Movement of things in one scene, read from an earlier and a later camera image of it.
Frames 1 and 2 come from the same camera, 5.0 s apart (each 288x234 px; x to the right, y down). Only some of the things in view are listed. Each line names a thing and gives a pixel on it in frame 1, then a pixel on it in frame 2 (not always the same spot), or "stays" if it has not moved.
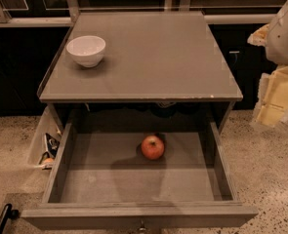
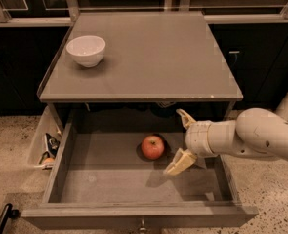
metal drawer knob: (143, 228) stays
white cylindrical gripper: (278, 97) → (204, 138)
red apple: (152, 147) stays
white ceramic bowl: (87, 50) stays
